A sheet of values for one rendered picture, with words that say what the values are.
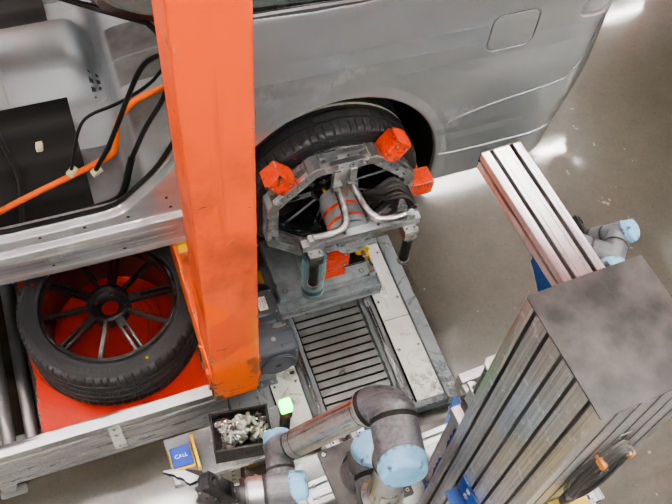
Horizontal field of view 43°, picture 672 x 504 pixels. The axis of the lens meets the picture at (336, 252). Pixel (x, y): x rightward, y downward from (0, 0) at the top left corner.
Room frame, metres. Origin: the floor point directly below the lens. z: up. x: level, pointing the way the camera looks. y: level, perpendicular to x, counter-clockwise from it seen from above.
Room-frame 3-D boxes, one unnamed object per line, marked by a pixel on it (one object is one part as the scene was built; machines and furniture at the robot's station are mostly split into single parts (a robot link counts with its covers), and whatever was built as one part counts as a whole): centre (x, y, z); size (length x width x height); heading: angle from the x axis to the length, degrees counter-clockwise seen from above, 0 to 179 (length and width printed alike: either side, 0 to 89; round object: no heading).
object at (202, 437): (1.00, 0.28, 0.44); 0.43 x 0.17 x 0.03; 116
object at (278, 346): (1.56, 0.25, 0.26); 0.42 x 0.18 x 0.35; 26
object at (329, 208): (1.72, -0.02, 0.85); 0.21 x 0.14 x 0.14; 26
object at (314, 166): (1.78, 0.02, 0.85); 0.54 x 0.07 x 0.54; 116
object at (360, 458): (0.83, -0.17, 0.98); 0.13 x 0.12 x 0.14; 15
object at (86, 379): (1.46, 0.82, 0.39); 0.66 x 0.66 x 0.24
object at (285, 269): (1.93, 0.09, 0.32); 0.40 x 0.30 x 0.28; 116
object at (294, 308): (1.93, 0.09, 0.13); 0.50 x 0.36 x 0.10; 116
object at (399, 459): (0.70, -0.20, 1.19); 0.15 x 0.12 x 0.55; 15
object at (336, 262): (1.81, 0.03, 0.48); 0.16 x 0.12 x 0.17; 26
